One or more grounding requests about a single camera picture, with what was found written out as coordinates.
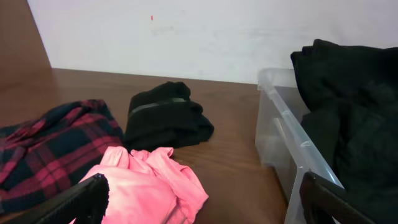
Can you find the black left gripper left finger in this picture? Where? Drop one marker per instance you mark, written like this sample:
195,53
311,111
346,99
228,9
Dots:
84,203

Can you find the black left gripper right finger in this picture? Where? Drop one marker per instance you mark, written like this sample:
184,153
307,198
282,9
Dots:
325,202

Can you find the clear plastic storage bin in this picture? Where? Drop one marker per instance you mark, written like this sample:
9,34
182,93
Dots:
281,141

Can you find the large black garment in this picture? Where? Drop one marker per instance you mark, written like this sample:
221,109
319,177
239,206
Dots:
351,96

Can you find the pink crumpled garment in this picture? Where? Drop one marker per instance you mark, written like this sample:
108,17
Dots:
149,187

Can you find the red navy plaid shirt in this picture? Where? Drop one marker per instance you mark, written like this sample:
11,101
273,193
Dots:
41,158

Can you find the black folded garment with band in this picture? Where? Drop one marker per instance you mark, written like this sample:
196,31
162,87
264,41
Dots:
165,116

